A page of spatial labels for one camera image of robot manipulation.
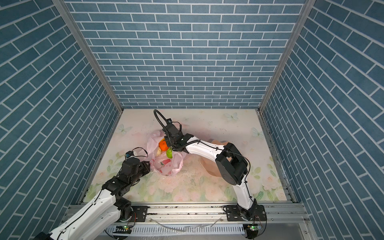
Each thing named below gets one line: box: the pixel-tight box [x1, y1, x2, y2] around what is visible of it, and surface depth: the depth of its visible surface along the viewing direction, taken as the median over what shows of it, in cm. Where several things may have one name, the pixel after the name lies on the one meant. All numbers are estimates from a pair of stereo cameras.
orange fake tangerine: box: [158, 138, 169, 152], surface depth 95 cm
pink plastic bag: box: [146, 130, 187, 177], surface depth 82 cm
